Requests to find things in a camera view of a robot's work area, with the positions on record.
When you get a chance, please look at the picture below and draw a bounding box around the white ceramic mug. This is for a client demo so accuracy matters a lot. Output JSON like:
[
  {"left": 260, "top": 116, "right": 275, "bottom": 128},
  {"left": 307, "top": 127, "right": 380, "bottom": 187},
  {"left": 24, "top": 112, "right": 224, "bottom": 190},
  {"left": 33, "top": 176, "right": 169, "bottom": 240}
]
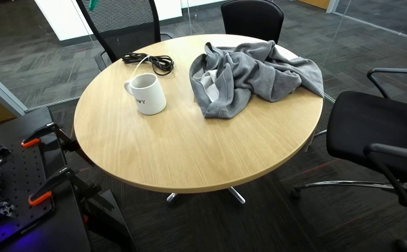
[{"left": 123, "top": 71, "right": 169, "bottom": 117}]

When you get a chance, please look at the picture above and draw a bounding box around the grey towel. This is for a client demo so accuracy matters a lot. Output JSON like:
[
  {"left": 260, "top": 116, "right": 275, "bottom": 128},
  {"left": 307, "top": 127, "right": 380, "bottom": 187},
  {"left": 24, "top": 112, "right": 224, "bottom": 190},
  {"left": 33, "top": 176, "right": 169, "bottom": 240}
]
[{"left": 187, "top": 39, "right": 327, "bottom": 120}]

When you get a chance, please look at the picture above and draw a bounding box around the chrome table base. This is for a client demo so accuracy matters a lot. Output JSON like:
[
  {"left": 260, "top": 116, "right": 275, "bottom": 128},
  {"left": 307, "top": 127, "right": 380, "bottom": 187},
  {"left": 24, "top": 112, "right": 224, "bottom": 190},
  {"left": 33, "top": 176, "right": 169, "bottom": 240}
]
[{"left": 163, "top": 183, "right": 249, "bottom": 207}]

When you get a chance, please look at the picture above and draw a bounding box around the white zip tie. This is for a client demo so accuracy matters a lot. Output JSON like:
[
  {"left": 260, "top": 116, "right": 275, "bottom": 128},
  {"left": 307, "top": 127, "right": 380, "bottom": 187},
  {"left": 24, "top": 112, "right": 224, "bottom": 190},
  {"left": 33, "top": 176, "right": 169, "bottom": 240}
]
[{"left": 128, "top": 51, "right": 151, "bottom": 82}]

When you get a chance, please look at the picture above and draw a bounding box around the black mesh office chair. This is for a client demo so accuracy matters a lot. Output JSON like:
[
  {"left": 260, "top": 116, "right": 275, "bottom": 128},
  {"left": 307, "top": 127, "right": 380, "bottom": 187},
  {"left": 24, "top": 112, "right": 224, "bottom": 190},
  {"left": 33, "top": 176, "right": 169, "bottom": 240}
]
[{"left": 74, "top": 0, "right": 175, "bottom": 71}]

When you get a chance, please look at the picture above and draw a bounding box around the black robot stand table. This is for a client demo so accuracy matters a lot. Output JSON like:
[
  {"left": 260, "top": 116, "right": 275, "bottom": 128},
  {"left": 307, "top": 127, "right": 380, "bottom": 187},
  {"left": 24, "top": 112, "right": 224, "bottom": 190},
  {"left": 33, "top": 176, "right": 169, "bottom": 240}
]
[{"left": 0, "top": 106, "right": 137, "bottom": 252}]

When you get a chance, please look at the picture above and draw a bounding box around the black perforated mounting board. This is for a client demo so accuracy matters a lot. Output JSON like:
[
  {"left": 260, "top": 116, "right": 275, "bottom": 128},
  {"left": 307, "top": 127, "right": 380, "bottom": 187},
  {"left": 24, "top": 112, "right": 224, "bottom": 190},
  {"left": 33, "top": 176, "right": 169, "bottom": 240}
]
[{"left": 0, "top": 144, "right": 57, "bottom": 252}]

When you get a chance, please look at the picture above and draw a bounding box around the black coiled cable bundle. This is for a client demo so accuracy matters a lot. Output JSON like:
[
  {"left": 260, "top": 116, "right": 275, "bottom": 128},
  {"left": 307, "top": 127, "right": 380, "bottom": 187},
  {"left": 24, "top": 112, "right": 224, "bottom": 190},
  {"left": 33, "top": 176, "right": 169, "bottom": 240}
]
[{"left": 120, "top": 50, "right": 176, "bottom": 77}]

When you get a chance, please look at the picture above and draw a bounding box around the orange handled black clamp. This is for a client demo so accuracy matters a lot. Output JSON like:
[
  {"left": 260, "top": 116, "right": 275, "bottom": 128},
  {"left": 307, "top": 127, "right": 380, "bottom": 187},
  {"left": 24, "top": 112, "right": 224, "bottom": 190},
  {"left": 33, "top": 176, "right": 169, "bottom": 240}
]
[
  {"left": 26, "top": 166, "right": 105, "bottom": 210},
  {"left": 19, "top": 120, "right": 95, "bottom": 165}
]

